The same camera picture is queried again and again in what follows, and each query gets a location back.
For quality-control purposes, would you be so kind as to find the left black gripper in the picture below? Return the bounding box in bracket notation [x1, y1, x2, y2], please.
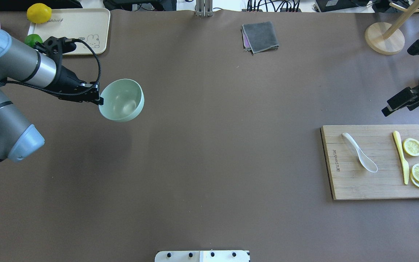
[52, 65, 104, 106]

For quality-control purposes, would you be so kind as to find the mint green bowl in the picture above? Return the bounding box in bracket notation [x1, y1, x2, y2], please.
[99, 79, 145, 122]

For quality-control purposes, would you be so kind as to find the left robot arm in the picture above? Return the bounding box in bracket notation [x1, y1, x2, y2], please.
[0, 29, 104, 163]

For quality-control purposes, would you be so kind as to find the yellow plastic knife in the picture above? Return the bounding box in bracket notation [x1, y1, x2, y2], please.
[392, 130, 410, 185]

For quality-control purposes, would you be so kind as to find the wooden mug tree stand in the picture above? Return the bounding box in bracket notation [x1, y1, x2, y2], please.
[364, 0, 419, 55]

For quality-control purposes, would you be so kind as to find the cream tray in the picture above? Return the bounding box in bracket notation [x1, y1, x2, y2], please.
[28, 8, 111, 54]

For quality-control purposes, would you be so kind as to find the green lime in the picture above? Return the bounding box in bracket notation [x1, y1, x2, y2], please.
[24, 34, 43, 48]

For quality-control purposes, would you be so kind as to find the yellow lemon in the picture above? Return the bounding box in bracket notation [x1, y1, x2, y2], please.
[26, 3, 53, 24]

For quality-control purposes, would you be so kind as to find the grey folded cloth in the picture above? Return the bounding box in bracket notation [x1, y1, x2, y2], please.
[241, 21, 279, 54]

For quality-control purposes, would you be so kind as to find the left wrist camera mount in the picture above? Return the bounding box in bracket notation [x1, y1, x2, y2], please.
[33, 36, 77, 56]

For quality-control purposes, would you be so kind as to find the aluminium frame post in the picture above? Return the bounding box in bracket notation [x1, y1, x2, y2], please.
[195, 0, 213, 17]

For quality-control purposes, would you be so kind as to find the white camera stand base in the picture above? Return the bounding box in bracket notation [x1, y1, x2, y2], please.
[154, 250, 251, 262]

